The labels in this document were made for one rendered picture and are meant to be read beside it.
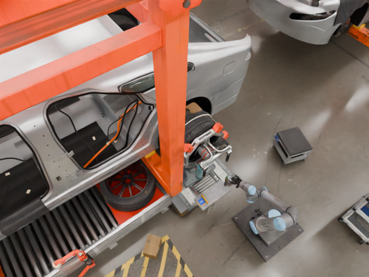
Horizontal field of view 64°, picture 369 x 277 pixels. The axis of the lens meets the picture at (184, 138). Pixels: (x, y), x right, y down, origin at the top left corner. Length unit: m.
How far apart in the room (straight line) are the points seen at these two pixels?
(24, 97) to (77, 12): 0.46
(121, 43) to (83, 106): 2.25
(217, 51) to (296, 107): 2.43
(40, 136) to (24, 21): 1.37
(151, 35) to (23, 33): 0.64
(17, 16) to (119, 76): 1.40
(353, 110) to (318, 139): 0.93
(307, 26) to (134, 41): 3.69
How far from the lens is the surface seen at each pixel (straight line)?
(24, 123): 2.55
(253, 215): 3.74
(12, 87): 1.54
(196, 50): 3.01
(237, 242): 3.91
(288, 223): 2.86
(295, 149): 4.29
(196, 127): 3.16
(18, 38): 1.31
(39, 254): 3.84
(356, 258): 4.36
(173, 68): 1.86
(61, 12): 1.38
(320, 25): 5.00
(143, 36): 1.63
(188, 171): 3.95
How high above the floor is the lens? 3.71
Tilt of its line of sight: 56 degrees down
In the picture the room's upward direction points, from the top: 2 degrees clockwise
